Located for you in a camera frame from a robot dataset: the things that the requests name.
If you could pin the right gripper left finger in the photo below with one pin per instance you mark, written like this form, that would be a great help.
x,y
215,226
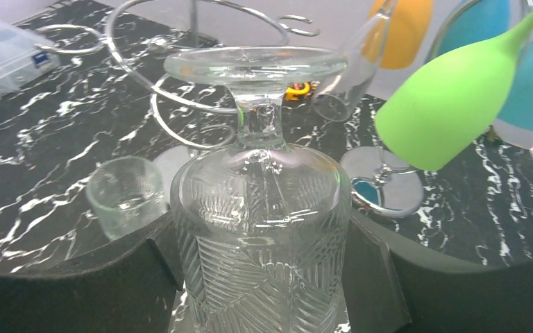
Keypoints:
x,y
127,285

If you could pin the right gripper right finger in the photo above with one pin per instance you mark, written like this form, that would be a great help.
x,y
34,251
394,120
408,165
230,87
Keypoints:
x,y
393,284

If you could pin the clear stemless glass front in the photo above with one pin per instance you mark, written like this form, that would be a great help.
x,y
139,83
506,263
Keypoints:
x,y
126,195

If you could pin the clear stemless glass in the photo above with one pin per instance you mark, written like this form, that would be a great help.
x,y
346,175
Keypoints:
x,y
126,195
261,224

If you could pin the chrome glass rack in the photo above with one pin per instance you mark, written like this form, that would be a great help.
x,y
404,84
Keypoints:
x,y
180,64
381,181

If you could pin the green plastic wine glass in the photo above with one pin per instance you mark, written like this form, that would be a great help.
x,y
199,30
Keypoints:
x,y
450,101

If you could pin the tall clear champagne flute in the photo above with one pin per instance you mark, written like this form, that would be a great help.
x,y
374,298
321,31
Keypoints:
x,y
336,98

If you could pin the orange plastic wine glass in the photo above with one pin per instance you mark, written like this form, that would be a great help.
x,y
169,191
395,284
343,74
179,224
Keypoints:
x,y
407,29

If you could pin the yellow tape measure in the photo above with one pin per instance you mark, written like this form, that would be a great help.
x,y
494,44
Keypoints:
x,y
300,91

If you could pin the clear plastic screw box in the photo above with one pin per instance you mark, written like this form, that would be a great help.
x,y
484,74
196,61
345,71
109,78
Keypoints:
x,y
20,61

